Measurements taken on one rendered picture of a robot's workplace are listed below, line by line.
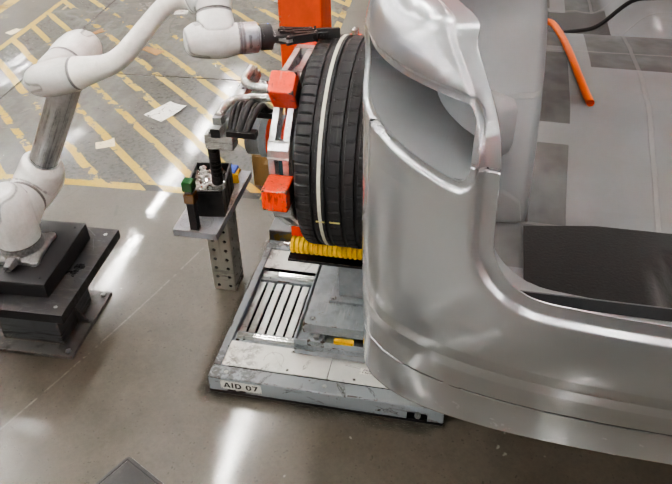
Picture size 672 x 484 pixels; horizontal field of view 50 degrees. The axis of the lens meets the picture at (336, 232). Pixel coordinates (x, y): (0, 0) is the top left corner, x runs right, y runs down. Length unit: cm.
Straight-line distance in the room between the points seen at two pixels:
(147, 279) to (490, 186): 226
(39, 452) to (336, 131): 147
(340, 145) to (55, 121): 110
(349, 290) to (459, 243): 147
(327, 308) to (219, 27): 107
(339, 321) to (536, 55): 117
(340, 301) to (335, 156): 78
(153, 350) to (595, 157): 173
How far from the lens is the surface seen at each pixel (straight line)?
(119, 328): 297
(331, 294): 262
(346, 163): 195
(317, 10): 262
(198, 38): 208
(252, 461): 245
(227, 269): 296
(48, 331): 294
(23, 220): 273
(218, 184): 227
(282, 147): 203
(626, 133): 213
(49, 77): 234
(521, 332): 122
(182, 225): 266
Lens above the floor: 199
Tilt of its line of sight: 37 degrees down
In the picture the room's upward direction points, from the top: 1 degrees counter-clockwise
